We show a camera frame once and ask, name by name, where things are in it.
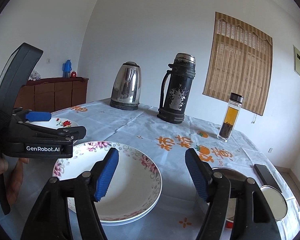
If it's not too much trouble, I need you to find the stainless steel bowl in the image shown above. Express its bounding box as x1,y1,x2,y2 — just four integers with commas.
213,167,247,228

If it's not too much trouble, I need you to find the red enamel bowl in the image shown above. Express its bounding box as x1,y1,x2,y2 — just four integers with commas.
225,184,289,229

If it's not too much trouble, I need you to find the red flower white plate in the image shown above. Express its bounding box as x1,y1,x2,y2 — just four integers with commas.
26,117,79,129

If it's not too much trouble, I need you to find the pink floral white plate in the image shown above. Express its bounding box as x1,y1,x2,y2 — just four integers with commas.
52,141,162,221

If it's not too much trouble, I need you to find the left hand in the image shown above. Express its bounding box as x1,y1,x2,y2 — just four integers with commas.
0,158,29,205

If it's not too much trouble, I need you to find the light blue printed tablecloth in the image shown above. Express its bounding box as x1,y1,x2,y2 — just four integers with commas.
0,97,300,240

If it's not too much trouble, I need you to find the black smartphone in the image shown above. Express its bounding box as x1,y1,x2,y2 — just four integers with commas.
254,164,282,193

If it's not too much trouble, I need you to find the brown wooden sideboard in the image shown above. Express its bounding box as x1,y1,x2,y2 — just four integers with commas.
14,77,89,113

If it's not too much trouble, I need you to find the clear plastic bag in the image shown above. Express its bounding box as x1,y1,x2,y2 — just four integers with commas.
29,70,41,81

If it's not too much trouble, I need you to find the glass tea bottle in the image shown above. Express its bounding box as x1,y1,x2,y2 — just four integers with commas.
217,93,243,142

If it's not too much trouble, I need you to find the blue thermos jug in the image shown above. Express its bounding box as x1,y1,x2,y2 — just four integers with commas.
62,59,72,78

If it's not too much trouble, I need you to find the black worn thermos flask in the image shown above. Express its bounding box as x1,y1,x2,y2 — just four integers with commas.
157,53,196,124

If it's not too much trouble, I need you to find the stainless steel electric kettle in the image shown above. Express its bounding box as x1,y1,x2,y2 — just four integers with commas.
110,61,141,111

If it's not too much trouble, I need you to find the bamboo window blind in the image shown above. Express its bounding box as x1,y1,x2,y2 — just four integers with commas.
203,12,273,115

